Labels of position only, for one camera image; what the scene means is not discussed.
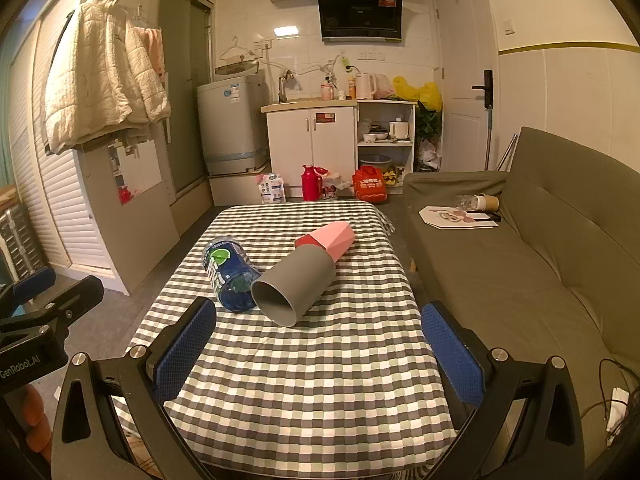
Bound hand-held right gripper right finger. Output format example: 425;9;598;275
421;301;586;480

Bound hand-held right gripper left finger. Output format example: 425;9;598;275
50;296;218;480

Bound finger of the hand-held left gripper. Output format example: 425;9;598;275
0;266;57;311
0;275;105;346

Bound grey cup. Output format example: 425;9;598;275
251;249;335;327

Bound pink faceted cup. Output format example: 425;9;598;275
294;221;357;264

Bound person's left hand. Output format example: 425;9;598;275
20;384;53;463

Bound silver ribbed suitcase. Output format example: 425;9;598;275
0;200;37;281

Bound green sofa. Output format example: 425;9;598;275
402;126;640;471

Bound white louvred wardrobe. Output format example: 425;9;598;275
10;0;181;296

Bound blue plastic bottle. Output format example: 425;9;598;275
202;236;262;312

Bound checkered tablecloth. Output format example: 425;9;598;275
112;200;458;480

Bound printed cardboard sheet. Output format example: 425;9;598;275
419;205;501;231

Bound white platform block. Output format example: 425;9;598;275
209;165;273;207

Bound white detergent pouch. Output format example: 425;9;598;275
255;173;287;205

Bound red shopping bag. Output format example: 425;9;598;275
352;166;388;203

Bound white quilted jacket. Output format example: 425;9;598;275
44;0;170;155

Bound plastic wash basin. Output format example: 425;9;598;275
359;154;392;173

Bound white open shelf unit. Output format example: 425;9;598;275
357;99;418;195

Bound red thermos flask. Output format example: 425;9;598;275
301;164;321;202

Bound green leafy plant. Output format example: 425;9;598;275
415;102;443;151

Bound white washing machine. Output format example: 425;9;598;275
196;62;268;176

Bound glass shower door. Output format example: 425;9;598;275
159;0;213;206

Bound white sink cabinet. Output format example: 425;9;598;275
261;100;359;192

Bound pink garment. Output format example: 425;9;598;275
142;27;166;78

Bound yellow plastic bag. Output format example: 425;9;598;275
393;76;443;112

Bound white electric kettle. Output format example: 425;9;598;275
355;72;377;101

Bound white door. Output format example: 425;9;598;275
432;0;496;173

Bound black range hood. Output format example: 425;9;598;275
312;0;405;42

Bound black cables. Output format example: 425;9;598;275
597;357;633;436

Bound black door handle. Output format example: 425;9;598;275
472;70;494;108

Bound wire clothes hanger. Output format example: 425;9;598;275
218;36;258;61

